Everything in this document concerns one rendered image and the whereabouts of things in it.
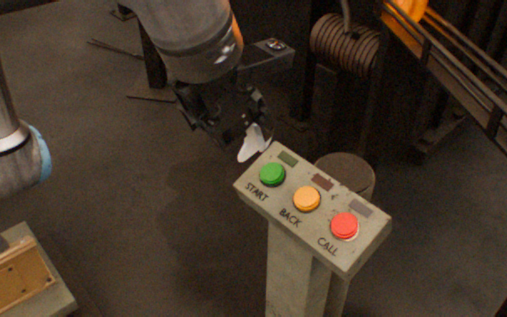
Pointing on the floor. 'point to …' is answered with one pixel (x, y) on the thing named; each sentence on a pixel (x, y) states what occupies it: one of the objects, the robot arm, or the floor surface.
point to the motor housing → (337, 80)
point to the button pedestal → (307, 235)
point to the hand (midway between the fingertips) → (261, 141)
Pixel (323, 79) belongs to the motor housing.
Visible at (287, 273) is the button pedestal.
